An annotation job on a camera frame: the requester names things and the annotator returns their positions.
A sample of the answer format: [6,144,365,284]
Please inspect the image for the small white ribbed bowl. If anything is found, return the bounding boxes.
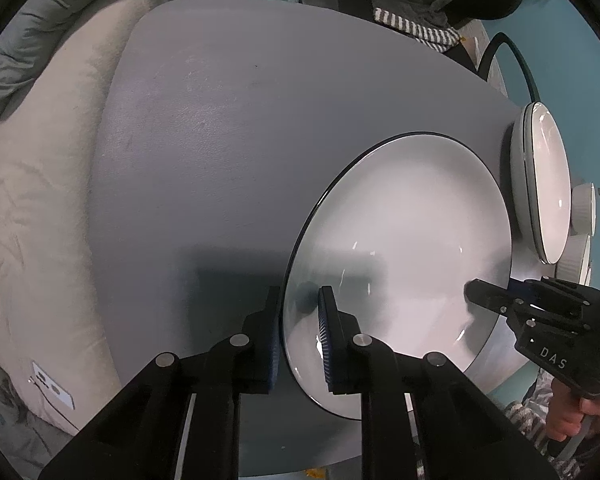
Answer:
[554,234,595,286]
[570,182,599,237]

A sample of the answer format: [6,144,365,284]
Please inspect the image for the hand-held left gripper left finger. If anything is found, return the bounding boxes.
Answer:
[38,285,283,480]

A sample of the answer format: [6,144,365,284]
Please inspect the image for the large white plate black rim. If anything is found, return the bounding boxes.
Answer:
[282,132,514,421]

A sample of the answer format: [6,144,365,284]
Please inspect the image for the grey striped cloth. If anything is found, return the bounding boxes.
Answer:
[502,367,587,480]

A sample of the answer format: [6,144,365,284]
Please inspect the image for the person's right hand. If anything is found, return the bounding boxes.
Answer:
[545,379,600,441]

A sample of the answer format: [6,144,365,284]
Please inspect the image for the white tag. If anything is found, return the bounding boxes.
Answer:
[30,360,76,409]

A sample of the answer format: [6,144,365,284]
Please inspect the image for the floral bedsheet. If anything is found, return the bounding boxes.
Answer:
[0,345,80,480]

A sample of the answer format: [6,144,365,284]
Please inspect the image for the grey quilt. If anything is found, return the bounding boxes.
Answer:
[0,0,167,132]

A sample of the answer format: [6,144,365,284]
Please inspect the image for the grey garment striped cuffs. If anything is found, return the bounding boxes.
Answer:
[369,0,462,54]

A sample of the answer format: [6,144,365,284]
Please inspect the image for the beige cushion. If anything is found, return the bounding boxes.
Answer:
[0,0,217,436]

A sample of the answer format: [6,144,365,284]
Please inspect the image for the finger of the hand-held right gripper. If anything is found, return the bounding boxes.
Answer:
[508,275,600,312]
[464,279,594,334]

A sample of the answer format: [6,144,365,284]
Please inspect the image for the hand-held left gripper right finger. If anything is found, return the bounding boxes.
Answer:
[317,285,562,480]

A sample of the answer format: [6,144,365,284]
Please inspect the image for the white bowl black rim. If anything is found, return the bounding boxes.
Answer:
[509,102,572,266]

